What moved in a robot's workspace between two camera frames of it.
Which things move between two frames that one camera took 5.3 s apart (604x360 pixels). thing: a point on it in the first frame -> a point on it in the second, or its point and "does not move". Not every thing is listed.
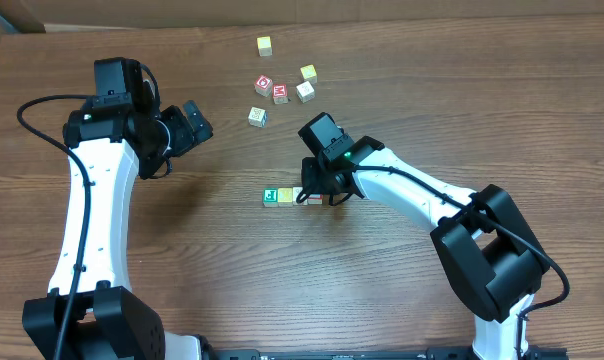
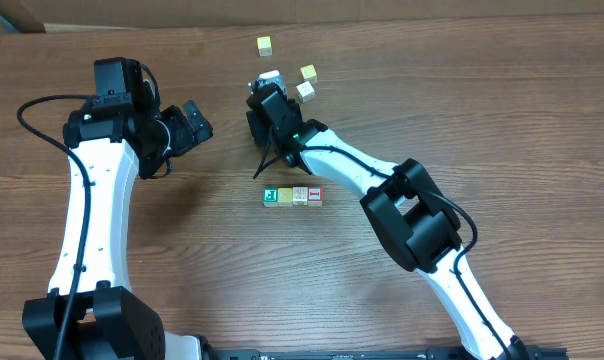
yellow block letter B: (285, 197) does not move
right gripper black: (313, 181) -> (261, 98)
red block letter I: (315, 199) does not move
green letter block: (270, 197) does not move
